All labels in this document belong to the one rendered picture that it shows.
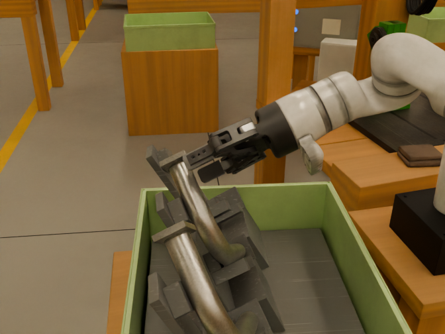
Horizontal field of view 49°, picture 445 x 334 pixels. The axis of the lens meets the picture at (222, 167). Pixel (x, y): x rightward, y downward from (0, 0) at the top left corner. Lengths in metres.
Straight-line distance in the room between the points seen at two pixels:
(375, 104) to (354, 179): 0.56
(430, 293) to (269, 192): 0.37
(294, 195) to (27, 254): 1.75
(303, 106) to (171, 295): 0.30
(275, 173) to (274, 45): 0.48
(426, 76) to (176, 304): 0.41
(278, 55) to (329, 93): 1.01
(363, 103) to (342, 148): 0.77
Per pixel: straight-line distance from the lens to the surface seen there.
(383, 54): 0.69
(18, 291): 2.40
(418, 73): 0.68
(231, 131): 0.63
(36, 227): 2.78
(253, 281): 0.87
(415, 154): 1.36
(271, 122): 0.66
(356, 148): 1.47
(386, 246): 1.13
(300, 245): 1.09
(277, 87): 1.71
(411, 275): 1.07
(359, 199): 1.25
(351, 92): 0.68
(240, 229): 0.99
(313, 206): 1.12
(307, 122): 0.66
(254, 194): 1.08
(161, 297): 0.54
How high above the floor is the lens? 1.50
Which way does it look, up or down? 28 degrees down
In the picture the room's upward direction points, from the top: straight up
